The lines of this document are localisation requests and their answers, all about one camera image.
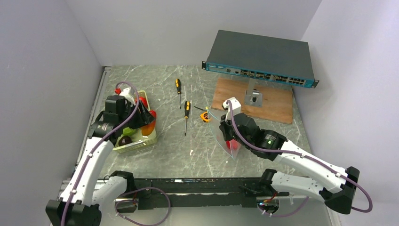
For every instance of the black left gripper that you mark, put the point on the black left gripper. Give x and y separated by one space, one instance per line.
144 118

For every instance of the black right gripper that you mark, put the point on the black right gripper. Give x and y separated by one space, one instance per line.
224 126

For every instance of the yellow black screwdriver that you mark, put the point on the yellow black screwdriver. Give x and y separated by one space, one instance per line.
187 107
179 89

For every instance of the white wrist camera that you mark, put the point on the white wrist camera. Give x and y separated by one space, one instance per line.
232 106
127 93

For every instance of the dark purple mangosteen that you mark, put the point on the dark purple mangosteen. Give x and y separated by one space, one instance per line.
124 140

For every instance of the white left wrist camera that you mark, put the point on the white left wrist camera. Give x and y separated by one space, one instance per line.
127 93

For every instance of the red pomegranate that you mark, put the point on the red pomegranate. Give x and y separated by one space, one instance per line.
233 145

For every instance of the yellow tape measure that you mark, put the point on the yellow tape measure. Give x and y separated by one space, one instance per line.
205 117

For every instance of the metal switch stand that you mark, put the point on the metal switch stand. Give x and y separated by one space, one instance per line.
253 97

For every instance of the lower yellow black screwdriver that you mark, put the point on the lower yellow black screwdriver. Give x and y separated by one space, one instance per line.
187 107

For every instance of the green plastic basket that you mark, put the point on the green plastic basket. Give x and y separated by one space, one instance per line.
139 141

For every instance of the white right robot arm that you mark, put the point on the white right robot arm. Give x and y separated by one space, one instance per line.
334 186

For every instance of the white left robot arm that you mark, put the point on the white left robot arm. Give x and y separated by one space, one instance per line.
80 204

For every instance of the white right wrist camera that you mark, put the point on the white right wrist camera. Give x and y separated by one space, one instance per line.
232 106

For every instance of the red apple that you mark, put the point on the red apple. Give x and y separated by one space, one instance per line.
143 100

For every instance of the teal network switch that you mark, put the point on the teal network switch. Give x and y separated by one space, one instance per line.
261 57

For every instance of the orange mango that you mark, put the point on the orange mango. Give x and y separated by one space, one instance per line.
148 129

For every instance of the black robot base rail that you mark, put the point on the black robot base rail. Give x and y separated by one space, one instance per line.
151 193

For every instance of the upper yellow black screwdriver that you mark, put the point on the upper yellow black screwdriver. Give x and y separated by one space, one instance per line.
179 89

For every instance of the wooden board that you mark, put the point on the wooden board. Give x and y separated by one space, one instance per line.
277 103

